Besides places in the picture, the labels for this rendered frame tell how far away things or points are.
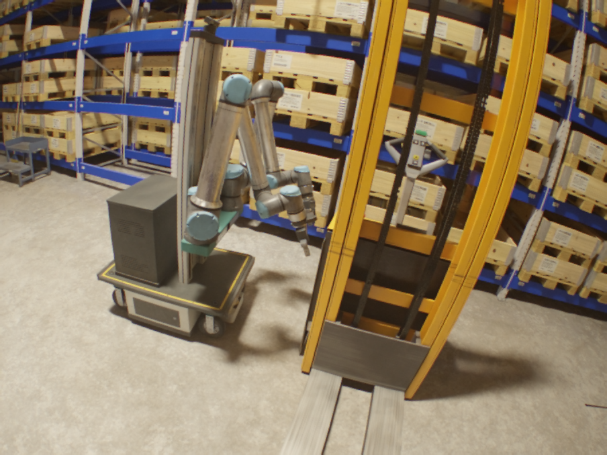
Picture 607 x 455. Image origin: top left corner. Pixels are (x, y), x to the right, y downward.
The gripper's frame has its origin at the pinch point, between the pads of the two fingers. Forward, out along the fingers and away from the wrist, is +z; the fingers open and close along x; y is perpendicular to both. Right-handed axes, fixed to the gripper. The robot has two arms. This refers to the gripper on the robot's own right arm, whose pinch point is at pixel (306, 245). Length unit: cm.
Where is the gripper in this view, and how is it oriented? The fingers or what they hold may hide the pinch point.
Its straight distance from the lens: 167.1
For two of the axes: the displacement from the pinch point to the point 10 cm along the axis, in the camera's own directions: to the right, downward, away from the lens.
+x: 0.3, 5.3, -8.5
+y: -9.7, 2.3, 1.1
